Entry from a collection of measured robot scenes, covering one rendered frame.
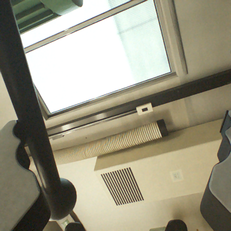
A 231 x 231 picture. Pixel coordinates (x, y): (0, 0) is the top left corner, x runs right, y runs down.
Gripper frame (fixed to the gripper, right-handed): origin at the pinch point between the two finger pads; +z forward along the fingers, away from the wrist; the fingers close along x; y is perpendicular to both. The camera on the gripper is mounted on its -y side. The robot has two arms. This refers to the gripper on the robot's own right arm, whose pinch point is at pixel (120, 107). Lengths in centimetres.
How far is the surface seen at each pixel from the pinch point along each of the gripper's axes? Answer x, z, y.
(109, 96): -10, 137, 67
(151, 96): 26, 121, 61
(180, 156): 47, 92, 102
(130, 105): 8, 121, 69
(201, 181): 68, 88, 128
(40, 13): -7.7, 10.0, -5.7
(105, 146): -15, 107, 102
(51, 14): -6.6, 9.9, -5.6
